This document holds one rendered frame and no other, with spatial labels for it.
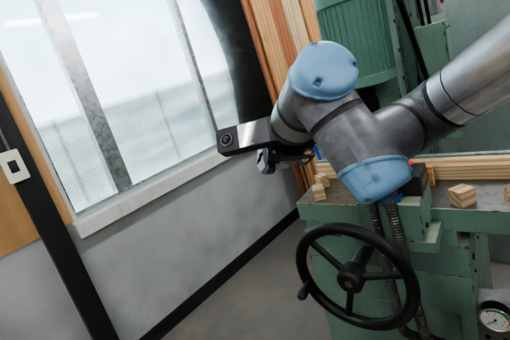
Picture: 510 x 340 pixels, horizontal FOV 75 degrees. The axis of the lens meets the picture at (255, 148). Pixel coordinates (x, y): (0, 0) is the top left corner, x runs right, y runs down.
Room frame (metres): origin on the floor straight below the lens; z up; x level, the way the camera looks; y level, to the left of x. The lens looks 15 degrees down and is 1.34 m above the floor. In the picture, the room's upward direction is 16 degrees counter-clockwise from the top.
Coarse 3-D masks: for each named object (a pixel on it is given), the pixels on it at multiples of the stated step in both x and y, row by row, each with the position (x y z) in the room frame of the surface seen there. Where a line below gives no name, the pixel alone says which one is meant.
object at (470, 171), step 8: (440, 168) 0.81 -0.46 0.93; (448, 168) 0.80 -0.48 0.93; (456, 168) 0.79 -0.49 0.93; (464, 168) 0.78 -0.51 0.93; (472, 168) 0.77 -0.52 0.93; (480, 168) 0.76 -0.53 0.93; (488, 168) 0.75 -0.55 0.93; (496, 168) 0.73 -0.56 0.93; (504, 168) 0.73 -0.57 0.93; (440, 176) 0.81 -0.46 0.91; (448, 176) 0.80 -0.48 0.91; (456, 176) 0.79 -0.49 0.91; (464, 176) 0.78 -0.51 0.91; (472, 176) 0.77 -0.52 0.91; (480, 176) 0.76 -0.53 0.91; (488, 176) 0.75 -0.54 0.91; (496, 176) 0.74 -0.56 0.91; (504, 176) 0.73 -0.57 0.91
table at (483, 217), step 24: (312, 192) 0.97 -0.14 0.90; (336, 192) 0.92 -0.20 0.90; (432, 192) 0.76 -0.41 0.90; (480, 192) 0.70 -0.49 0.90; (504, 192) 0.67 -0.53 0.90; (312, 216) 0.90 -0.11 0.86; (336, 216) 0.85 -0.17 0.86; (432, 216) 0.70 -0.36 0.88; (456, 216) 0.66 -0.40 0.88; (480, 216) 0.63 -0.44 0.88; (504, 216) 0.61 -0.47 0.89; (408, 240) 0.65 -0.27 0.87; (432, 240) 0.62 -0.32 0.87
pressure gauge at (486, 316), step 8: (480, 304) 0.61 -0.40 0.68; (488, 304) 0.60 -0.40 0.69; (496, 304) 0.59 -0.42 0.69; (504, 304) 0.59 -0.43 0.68; (480, 312) 0.59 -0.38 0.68; (488, 312) 0.59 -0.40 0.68; (496, 312) 0.58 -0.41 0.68; (504, 312) 0.57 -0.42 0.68; (480, 320) 0.59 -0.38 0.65; (488, 320) 0.59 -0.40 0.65; (504, 320) 0.57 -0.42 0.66; (488, 328) 0.59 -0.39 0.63; (496, 328) 0.58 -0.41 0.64; (504, 328) 0.57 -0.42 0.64
